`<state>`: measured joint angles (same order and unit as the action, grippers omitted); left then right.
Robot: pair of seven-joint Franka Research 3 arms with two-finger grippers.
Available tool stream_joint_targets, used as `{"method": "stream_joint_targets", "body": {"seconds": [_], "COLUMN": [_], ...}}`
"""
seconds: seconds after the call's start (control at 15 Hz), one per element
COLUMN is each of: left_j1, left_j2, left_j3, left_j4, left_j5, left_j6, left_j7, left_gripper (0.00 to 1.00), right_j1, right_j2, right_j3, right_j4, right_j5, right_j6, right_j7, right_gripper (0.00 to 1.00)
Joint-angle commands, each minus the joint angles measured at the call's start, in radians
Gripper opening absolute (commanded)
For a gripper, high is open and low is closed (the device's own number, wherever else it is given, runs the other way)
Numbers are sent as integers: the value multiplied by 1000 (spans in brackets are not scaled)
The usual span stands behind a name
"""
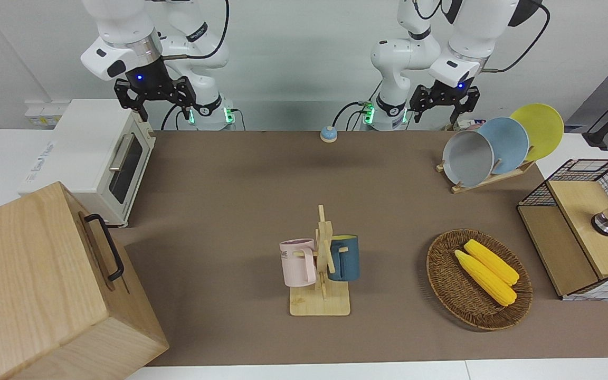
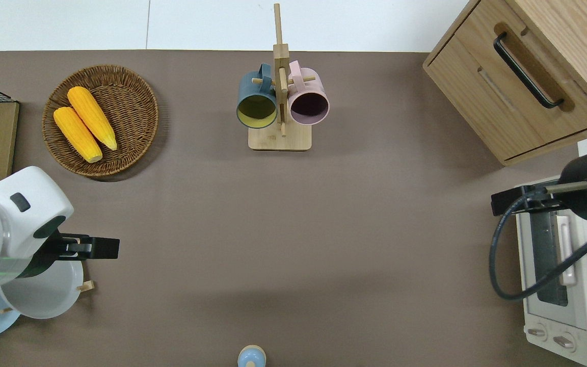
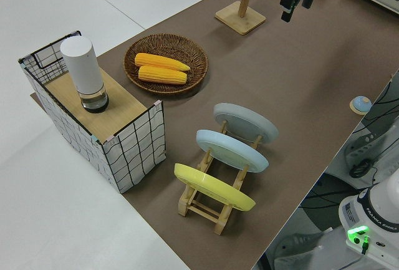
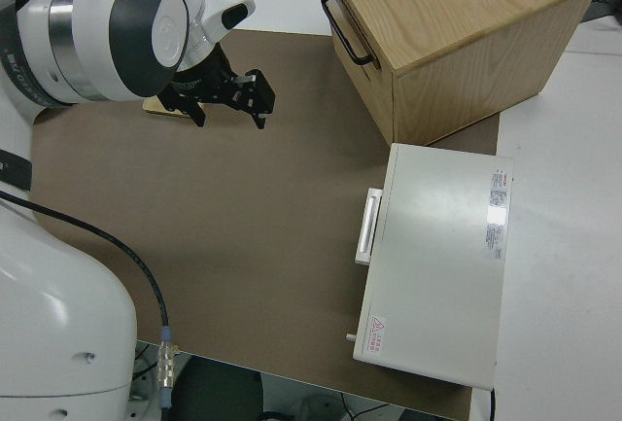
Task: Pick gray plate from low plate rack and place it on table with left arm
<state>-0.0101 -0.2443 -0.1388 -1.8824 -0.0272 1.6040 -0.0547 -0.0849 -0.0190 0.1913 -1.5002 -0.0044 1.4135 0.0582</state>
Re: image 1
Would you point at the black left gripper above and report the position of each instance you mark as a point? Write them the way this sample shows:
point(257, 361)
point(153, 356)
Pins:
point(444, 94)

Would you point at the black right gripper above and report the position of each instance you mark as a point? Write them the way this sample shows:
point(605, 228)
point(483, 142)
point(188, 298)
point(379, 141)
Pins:
point(151, 84)

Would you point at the gray plate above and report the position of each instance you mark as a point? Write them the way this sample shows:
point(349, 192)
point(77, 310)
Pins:
point(467, 158)

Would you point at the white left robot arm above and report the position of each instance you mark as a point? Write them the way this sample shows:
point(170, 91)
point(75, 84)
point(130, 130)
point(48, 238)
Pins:
point(467, 31)

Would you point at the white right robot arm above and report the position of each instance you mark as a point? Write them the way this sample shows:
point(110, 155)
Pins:
point(119, 26)

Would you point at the light blue plate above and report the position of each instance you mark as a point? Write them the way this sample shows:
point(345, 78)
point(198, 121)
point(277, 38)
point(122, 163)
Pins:
point(510, 145)

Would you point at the wooden plate rack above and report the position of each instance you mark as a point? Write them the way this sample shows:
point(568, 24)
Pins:
point(499, 177)

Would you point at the yellow plate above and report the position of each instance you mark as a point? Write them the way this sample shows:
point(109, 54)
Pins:
point(544, 126)

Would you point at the white toaster oven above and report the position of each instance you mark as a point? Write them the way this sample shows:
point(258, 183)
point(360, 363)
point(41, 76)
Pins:
point(82, 153)

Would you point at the blue call bell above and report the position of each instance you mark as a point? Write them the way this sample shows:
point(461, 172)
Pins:
point(329, 134)

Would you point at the brown table mat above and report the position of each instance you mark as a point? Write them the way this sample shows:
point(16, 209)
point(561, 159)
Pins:
point(230, 211)

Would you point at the yellow corn cob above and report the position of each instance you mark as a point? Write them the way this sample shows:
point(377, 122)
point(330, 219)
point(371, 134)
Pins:
point(494, 261)
point(486, 279)

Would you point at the dark blue mug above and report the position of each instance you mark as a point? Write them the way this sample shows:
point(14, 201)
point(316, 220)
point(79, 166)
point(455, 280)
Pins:
point(347, 261)

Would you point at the brown wicker basket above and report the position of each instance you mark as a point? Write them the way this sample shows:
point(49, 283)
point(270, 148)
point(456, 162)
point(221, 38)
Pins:
point(457, 295)

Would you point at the pink mug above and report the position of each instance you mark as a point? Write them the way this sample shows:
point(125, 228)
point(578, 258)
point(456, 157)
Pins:
point(296, 264)

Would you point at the wooden mug tree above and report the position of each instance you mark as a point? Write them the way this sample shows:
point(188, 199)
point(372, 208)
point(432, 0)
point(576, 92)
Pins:
point(320, 303)

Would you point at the white wall power strip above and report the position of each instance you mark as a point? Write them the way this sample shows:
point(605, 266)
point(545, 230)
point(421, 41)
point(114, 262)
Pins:
point(45, 113)

